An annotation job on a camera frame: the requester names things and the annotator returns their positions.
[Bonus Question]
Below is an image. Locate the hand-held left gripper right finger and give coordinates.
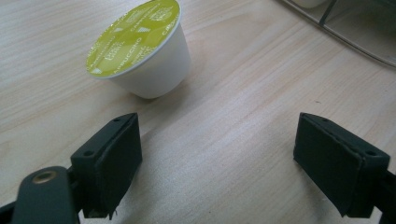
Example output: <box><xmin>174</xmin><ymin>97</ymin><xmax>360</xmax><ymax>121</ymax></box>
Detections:
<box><xmin>292</xmin><ymin>112</ymin><xmax>391</xmax><ymax>218</ymax></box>

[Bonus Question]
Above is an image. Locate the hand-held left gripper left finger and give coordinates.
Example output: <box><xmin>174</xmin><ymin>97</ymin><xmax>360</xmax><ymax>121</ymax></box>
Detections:
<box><xmin>70</xmin><ymin>112</ymin><xmax>144</xmax><ymax>220</ymax></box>

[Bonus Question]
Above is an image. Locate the green lid coffee capsule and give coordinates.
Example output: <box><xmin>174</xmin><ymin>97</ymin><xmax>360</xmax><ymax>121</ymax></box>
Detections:
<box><xmin>85</xmin><ymin>0</ymin><xmax>192</xmax><ymax>100</ymax></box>

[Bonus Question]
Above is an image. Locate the clear compartment box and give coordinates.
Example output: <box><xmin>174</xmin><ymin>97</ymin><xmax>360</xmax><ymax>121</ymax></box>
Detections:
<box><xmin>280</xmin><ymin>0</ymin><xmax>396</xmax><ymax>68</ymax></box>

